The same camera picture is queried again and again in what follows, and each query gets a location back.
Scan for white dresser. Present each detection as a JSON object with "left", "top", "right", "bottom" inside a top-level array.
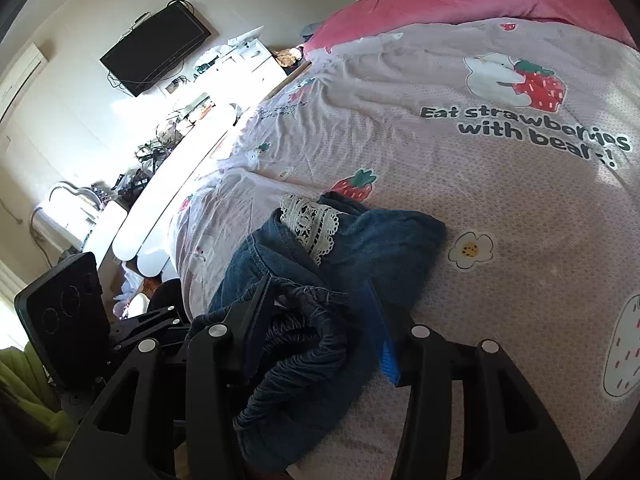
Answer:
[{"left": 194, "top": 25, "right": 289, "bottom": 92}]

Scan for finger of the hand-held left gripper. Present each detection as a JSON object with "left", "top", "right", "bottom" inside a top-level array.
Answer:
[
  {"left": 112, "top": 326, "right": 192, "bottom": 361},
  {"left": 111, "top": 305, "right": 185, "bottom": 333}
]

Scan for white air conditioner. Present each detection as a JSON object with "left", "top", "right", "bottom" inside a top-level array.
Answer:
[{"left": 0, "top": 42, "right": 52, "bottom": 124}]

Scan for cluttered desk items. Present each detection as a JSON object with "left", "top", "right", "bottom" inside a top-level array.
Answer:
[{"left": 112, "top": 92, "right": 223, "bottom": 201}]

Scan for pink fleece blanket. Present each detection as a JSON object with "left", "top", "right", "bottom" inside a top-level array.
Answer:
[{"left": 303, "top": 0, "right": 639, "bottom": 57}]

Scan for white chair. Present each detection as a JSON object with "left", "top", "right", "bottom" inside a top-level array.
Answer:
[{"left": 30, "top": 180, "right": 132, "bottom": 262}]

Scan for pink strawberry print bedsheet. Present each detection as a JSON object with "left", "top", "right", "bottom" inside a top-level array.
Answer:
[{"left": 167, "top": 17, "right": 640, "bottom": 480}]

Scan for black flat television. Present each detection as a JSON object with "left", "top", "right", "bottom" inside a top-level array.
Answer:
[{"left": 99, "top": 1, "right": 213, "bottom": 98}]

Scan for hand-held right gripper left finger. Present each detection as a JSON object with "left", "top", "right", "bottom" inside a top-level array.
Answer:
[{"left": 54, "top": 275, "right": 276, "bottom": 480}]

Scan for blue denim pants lace trim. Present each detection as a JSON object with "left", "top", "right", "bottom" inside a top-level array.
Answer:
[{"left": 186, "top": 191, "right": 447, "bottom": 472}]

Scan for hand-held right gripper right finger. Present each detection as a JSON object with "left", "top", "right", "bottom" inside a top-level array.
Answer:
[{"left": 369, "top": 279, "right": 582, "bottom": 480}]

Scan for brown floral cloth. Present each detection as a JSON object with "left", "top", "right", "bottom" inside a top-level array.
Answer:
[{"left": 274, "top": 46, "right": 305, "bottom": 69}]

